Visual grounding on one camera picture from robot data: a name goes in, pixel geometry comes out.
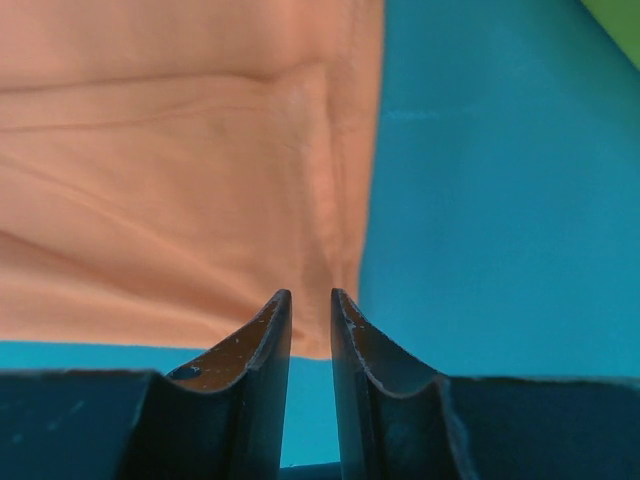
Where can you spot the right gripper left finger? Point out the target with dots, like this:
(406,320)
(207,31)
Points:
(221,414)

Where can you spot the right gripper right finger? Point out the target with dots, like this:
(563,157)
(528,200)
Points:
(395,414)

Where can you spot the orange t shirt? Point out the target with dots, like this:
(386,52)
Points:
(166,166)

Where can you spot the yellow plastic bin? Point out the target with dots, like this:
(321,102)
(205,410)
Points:
(621,21)

